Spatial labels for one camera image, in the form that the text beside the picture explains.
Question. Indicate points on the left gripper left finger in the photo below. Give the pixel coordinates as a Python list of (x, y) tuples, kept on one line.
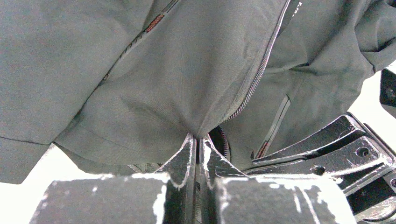
[(165, 196)]

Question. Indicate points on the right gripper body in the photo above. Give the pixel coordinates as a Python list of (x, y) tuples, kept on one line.
[(375, 201)]

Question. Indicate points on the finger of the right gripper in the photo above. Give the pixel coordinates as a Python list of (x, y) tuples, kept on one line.
[(341, 165), (340, 132)]

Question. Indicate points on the black jacket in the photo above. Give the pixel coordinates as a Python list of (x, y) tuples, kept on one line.
[(122, 82)]

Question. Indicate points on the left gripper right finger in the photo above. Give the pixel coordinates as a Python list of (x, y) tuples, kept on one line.
[(228, 196)]

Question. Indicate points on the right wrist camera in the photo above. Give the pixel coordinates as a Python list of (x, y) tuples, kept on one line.
[(388, 91)]

